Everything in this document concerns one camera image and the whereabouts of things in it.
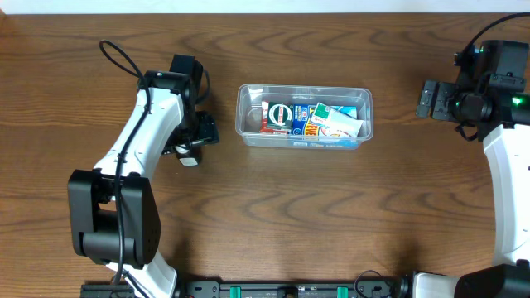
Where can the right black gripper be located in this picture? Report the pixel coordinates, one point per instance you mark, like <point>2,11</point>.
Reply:
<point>437,100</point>

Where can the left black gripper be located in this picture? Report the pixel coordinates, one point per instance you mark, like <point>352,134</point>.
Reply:
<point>208,129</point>

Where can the dark bottle white cap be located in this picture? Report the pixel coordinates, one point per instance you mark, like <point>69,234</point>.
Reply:
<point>189,156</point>

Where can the red white medicine sachet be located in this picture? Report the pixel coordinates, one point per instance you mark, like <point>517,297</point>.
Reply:
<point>264,128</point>

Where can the dark green round-logo box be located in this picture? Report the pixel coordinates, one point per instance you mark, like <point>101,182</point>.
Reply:
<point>279,116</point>

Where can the white green medicine box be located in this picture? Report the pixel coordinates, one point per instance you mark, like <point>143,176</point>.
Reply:
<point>337,121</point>

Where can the blue fever patch box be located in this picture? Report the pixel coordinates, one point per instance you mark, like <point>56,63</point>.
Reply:
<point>302,125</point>

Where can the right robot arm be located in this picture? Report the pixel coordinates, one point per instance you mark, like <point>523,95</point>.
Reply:
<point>488,95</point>

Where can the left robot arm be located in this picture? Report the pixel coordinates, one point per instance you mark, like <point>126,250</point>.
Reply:
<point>113,214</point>

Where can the clear plastic container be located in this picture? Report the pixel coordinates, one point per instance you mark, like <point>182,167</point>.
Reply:
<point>249,114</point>

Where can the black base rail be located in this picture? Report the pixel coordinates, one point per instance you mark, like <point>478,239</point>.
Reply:
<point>364,287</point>

